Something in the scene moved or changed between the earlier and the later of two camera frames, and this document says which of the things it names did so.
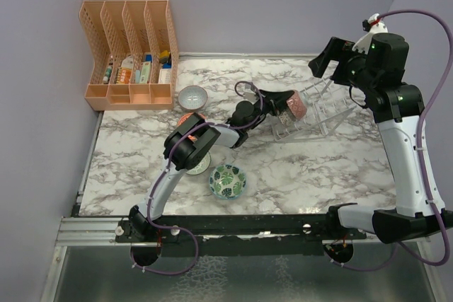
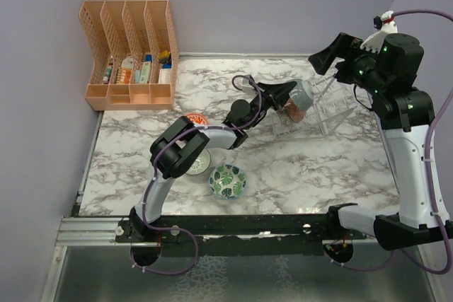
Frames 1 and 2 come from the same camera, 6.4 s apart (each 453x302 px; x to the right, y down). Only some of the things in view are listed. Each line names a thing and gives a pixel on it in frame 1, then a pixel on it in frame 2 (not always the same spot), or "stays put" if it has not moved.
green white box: x=145 y=72 stays put
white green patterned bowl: x=202 y=167 stays put
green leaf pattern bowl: x=227 y=181 stays put
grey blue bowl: x=192 y=97 → x=302 y=94
